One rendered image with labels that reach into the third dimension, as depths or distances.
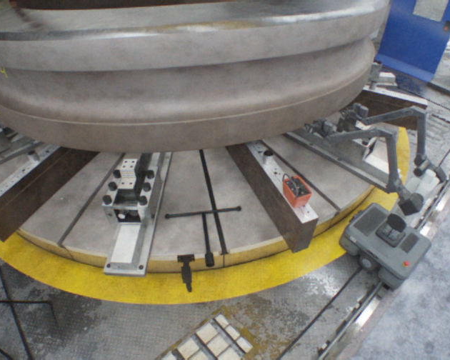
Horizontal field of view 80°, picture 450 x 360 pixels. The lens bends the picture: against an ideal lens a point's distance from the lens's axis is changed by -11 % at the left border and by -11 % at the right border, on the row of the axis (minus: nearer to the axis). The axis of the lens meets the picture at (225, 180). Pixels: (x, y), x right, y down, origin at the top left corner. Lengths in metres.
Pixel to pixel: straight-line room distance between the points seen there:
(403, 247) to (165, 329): 2.01
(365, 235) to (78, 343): 2.42
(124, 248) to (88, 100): 1.12
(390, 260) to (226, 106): 1.76
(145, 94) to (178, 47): 0.48
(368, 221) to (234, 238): 1.20
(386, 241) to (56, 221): 2.81
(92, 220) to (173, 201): 0.72
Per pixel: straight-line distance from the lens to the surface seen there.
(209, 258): 2.23
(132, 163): 2.30
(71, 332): 2.64
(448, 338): 2.91
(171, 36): 1.90
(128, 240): 2.30
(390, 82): 5.24
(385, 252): 2.69
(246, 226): 2.47
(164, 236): 2.45
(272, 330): 2.41
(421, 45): 6.89
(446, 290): 3.12
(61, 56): 2.18
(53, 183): 3.08
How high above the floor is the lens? 2.26
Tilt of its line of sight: 44 degrees down
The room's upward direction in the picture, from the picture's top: straight up
